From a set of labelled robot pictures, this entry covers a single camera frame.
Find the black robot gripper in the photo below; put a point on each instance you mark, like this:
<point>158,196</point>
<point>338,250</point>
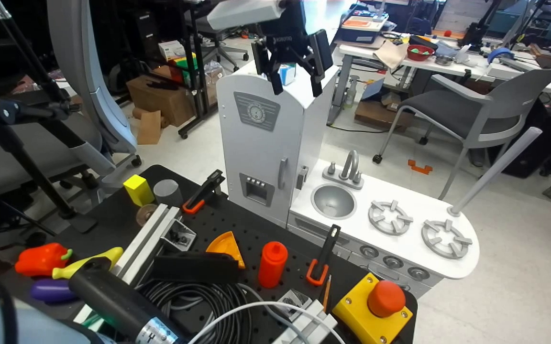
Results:
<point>280,43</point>

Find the white toy fridge door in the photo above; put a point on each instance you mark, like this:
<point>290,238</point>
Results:
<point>261,135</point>

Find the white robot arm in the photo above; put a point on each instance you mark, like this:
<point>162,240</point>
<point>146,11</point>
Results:
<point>231,13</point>

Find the white toy kitchen cabinet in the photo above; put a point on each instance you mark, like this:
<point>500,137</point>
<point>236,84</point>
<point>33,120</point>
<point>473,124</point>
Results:
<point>397,233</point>

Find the blue white milk carton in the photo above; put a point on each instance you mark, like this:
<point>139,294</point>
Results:
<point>288,72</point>

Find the cardboard box on floor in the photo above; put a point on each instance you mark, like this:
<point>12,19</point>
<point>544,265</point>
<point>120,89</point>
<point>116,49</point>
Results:
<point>175,103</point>

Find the red bowl on desk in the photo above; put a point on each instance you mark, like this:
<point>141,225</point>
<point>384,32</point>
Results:
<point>420,51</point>

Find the orange black clamp left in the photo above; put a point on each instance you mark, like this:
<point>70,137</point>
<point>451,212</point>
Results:
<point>211,185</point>

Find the orange black clamp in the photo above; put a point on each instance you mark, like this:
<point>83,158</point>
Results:
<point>211,185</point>
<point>319,267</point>

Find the grey plastic cylinder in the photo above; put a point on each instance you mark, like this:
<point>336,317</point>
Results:
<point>167,191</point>

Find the orange plastic cylinder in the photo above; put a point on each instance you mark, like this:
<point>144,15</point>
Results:
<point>275,256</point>

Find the white work desk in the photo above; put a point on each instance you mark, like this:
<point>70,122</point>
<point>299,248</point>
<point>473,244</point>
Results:
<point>473,64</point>

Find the orange plastic wedge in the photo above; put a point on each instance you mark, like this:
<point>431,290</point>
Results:
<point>225,246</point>

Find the yellow plastic cube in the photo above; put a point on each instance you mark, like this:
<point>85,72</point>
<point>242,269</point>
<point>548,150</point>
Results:
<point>139,189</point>

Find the grey office chair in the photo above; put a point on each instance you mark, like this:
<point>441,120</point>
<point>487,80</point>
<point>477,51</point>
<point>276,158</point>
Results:
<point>477,120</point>

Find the orange black clamp right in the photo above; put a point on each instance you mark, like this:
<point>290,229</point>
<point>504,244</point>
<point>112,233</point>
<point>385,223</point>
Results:
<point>319,267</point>

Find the aluminium extrusion bar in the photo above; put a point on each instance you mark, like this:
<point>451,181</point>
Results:
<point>144,242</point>

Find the yellow box red button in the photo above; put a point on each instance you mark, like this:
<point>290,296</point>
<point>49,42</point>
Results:
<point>374,309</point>

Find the yellow toy banana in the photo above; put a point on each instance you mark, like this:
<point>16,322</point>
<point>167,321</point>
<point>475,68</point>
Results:
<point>112,254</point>

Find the orange toy pepper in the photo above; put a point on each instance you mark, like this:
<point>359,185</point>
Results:
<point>43,259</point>

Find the purple toy eggplant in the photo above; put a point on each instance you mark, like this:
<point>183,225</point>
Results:
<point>53,290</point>

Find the black camera tripod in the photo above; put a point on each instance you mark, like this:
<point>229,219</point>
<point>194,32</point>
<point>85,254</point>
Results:
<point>51,116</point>

